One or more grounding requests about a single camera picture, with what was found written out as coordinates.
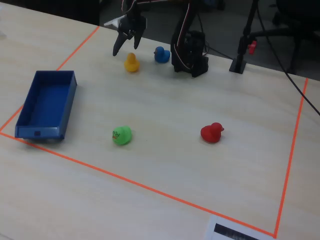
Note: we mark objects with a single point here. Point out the red clamp knob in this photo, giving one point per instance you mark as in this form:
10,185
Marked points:
253,47

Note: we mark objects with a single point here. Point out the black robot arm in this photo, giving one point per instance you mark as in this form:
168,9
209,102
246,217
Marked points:
192,55

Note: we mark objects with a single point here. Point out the black office chair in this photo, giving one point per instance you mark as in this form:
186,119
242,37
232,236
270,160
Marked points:
290,12

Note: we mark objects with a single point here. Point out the green rubber duck with glasses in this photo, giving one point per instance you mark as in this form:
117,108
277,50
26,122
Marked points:
123,136

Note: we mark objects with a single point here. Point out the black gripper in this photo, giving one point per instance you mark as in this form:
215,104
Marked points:
132,28

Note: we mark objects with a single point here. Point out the blue rubber duck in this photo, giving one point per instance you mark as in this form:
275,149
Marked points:
162,56

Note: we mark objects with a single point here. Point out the orange tape strip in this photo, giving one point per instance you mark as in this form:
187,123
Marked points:
140,185
290,160
77,48

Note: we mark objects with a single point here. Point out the black camera stand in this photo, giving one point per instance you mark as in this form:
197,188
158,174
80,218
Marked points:
238,65

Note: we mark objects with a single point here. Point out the white paper with barcode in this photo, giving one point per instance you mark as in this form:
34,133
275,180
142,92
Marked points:
212,225

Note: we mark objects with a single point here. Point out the yellow rubber duck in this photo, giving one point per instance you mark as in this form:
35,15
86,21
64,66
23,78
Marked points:
131,63

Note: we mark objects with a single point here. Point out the red rubber duck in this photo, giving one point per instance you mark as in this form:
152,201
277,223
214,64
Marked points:
211,133

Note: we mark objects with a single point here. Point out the blue plastic box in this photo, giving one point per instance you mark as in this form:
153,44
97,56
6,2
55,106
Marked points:
47,102

